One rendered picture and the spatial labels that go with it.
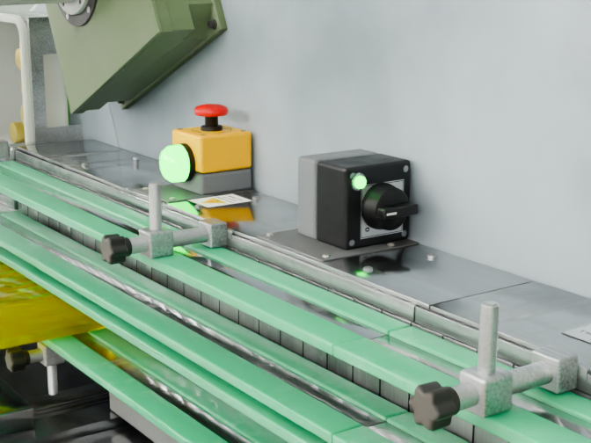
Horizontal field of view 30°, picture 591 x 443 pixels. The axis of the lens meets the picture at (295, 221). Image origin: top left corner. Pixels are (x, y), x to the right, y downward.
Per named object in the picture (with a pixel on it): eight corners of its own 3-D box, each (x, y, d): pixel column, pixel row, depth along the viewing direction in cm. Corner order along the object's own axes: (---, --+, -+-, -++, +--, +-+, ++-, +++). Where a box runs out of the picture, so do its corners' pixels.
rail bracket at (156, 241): (215, 239, 115) (97, 258, 108) (213, 170, 114) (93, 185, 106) (235, 248, 112) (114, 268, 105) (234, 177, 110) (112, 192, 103)
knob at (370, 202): (397, 225, 107) (419, 232, 104) (360, 231, 104) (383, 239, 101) (397, 179, 106) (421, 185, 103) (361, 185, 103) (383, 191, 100)
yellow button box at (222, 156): (225, 179, 137) (172, 185, 132) (224, 119, 135) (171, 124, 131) (256, 189, 131) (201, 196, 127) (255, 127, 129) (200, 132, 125)
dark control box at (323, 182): (362, 222, 115) (295, 234, 110) (364, 147, 113) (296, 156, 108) (414, 239, 108) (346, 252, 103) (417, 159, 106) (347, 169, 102)
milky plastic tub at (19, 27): (39, 145, 185) (-12, 150, 180) (31, 10, 180) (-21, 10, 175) (82, 161, 171) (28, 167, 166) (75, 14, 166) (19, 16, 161)
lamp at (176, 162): (177, 177, 131) (154, 180, 129) (176, 141, 130) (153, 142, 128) (195, 184, 128) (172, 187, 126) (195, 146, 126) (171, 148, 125)
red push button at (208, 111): (188, 132, 131) (187, 104, 130) (217, 129, 133) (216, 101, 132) (205, 137, 127) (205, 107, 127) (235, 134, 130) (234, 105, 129)
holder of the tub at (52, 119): (43, 176, 186) (-2, 181, 182) (34, 10, 180) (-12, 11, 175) (85, 193, 173) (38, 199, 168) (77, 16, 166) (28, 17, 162)
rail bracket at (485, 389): (544, 374, 79) (400, 417, 71) (550, 275, 77) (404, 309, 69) (588, 392, 75) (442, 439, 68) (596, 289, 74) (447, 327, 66)
